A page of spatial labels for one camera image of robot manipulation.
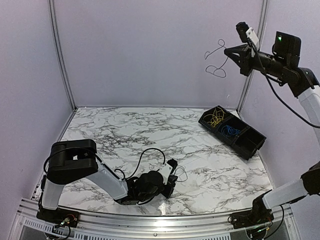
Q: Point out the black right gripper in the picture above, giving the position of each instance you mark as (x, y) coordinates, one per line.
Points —
(244, 52)

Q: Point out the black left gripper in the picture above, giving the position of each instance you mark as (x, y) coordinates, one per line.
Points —
(171, 180)

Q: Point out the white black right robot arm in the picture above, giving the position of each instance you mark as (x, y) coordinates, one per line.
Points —
(283, 64)

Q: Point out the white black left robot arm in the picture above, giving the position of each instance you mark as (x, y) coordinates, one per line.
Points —
(70, 161)

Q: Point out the black compartment tray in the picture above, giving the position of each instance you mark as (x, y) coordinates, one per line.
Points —
(232, 131)

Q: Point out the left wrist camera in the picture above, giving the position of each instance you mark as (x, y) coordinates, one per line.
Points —
(168, 168)

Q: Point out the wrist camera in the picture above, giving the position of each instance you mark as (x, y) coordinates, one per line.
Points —
(168, 168)
(247, 34)

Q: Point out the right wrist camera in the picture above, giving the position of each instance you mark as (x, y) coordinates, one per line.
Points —
(247, 34)

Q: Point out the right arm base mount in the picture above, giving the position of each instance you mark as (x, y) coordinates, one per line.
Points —
(257, 215)

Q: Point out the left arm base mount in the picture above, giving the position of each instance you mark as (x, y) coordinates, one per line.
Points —
(60, 217)

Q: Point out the aluminium front table frame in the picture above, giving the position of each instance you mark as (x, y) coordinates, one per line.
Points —
(108, 226)

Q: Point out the aluminium left corner post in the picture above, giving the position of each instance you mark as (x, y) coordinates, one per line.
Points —
(59, 53)

